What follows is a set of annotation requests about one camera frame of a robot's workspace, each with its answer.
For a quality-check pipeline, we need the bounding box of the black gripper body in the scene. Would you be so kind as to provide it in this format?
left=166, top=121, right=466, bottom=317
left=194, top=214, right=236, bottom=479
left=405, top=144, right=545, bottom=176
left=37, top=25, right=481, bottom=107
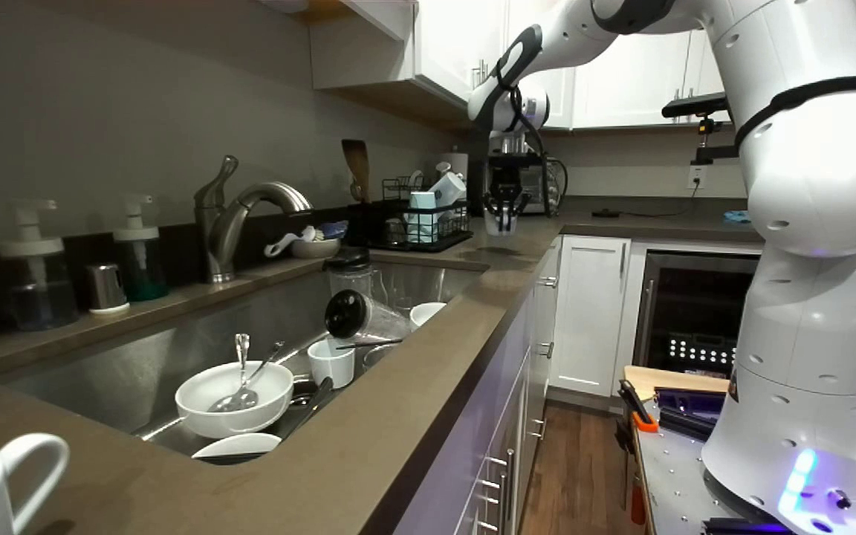
left=486, top=152, right=539, bottom=211

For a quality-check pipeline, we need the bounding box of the sink front cabinet panel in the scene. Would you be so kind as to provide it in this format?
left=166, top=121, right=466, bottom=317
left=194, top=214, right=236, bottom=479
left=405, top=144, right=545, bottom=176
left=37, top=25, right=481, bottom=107
left=392, top=293, right=535, bottom=535

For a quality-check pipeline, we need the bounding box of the stainless steel sink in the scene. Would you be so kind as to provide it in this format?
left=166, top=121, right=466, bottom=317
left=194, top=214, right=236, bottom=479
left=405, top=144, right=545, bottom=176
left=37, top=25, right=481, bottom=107
left=0, top=259, right=496, bottom=470

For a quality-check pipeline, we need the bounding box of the toaster oven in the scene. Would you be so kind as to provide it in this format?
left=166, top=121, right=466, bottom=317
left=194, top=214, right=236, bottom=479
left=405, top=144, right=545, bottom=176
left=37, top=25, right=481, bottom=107
left=492, top=156, right=572, bottom=217

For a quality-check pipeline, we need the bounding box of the light blue cup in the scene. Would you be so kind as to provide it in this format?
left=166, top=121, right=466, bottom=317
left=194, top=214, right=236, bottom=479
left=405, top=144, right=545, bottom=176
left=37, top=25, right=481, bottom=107
left=405, top=187, right=440, bottom=247

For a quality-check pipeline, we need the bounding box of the white plate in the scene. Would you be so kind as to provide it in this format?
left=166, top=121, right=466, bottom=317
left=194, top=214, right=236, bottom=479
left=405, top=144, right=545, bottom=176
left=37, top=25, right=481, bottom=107
left=191, top=431, right=285, bottom=464
left=408, top=300, right=449, bottom=329

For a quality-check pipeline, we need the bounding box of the white base cabinet door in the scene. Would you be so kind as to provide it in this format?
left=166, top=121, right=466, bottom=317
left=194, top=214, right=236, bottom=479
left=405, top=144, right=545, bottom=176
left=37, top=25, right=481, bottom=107
left=548, top=234, right=640, bottom=397

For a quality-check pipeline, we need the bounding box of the wooden spatula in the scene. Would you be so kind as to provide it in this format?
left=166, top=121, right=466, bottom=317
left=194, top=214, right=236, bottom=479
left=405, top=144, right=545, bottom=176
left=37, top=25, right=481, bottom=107
left=339, top=137, right=374, bottom=204

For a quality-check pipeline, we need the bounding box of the white upper cabinet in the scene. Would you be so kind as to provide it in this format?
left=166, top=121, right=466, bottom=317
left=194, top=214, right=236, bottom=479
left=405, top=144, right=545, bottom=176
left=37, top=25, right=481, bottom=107
left=545, top=25, right=750, bottom=131
left=306, top=0, right=512, bottom=127

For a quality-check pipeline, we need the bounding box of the ceramic sponge dish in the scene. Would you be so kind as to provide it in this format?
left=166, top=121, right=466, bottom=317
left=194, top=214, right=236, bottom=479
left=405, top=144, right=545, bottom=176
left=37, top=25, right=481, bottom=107
left=292, top=234, right=346, bottom=262

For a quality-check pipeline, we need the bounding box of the tall clear container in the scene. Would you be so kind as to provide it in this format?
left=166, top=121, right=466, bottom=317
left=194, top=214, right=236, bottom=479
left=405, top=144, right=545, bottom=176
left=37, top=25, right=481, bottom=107
left=322, top=287, right=417, bottom=348

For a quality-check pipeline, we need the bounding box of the black beverage cooler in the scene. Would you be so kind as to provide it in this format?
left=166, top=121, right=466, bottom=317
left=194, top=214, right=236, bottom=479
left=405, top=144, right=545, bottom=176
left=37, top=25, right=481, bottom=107
left=634, top=247, right=765, bottom=379

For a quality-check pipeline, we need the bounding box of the white dish brush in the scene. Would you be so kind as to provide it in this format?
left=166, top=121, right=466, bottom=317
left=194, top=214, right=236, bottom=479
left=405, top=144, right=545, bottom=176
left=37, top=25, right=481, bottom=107
left=261, top=222, right=327, bottom=262

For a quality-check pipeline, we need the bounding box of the small white cup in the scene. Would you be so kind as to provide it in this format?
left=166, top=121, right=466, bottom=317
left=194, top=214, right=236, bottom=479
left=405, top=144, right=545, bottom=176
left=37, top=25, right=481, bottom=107
left=306, top=336, right=359, bottom=391

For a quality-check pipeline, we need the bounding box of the light wooden board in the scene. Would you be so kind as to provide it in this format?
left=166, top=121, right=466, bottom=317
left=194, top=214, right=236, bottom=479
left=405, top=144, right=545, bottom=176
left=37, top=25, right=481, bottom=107
left=622, top=361, right=735, bottom=401

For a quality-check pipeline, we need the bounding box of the black clamp orange grip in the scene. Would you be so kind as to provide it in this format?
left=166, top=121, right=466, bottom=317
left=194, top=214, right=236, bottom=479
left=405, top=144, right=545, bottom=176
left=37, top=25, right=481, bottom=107
left=616, top=376, right=663, bottom=437

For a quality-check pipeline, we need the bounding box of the curved metal faucet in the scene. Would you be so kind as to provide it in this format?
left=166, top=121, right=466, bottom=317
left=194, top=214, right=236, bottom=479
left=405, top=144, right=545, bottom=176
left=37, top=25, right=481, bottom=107
left=191, top=152, right=316, bottom=287

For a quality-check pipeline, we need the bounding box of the metal spoon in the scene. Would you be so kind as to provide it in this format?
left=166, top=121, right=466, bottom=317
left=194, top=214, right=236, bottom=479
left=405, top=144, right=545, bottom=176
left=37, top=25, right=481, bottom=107
left=212, top=329, right=257, bottom=415
left=238, top=339, right=288, bottom=409

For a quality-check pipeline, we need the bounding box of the speckled robot mounting table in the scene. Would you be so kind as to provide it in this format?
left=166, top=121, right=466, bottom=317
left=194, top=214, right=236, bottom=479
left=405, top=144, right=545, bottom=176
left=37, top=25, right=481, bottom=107
left=634, top=418, right=778, bottom=535

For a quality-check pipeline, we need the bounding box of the white bowl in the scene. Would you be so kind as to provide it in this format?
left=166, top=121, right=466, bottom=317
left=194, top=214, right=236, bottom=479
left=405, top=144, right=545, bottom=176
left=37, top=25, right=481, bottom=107
left=174, top=358, right=298, bottom=443

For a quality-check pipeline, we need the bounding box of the green soap dispenser white pump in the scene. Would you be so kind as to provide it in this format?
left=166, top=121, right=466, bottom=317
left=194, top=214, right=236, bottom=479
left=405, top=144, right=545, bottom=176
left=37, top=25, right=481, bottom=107
left=111, top=189, right=174, bottom=302

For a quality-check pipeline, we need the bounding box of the small metal cup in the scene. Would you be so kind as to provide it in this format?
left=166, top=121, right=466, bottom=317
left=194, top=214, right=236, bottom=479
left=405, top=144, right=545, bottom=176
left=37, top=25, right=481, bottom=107
left=84, top=262, right=135, bottom=317

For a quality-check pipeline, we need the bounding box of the clear soap dispenser white pump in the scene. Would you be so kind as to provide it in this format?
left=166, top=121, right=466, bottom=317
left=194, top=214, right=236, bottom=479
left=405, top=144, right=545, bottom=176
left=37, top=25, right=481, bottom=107
left=0, top=195, right=81, bottom=329

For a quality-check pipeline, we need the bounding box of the black wire dish rack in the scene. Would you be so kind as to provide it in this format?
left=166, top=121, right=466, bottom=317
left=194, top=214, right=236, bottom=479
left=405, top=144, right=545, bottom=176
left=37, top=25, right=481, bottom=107
left=382, top=171, right=478, bottom=251

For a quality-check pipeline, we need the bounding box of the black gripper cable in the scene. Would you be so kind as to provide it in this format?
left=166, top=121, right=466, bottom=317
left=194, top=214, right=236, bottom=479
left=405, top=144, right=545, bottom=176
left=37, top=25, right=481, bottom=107
left=466, top=23, right=572, bottom=217

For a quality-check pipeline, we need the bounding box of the black camera on stand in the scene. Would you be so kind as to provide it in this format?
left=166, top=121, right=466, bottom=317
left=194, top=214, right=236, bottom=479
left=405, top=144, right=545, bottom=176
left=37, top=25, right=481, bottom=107
left=661, top=88, right=762, bottom=167

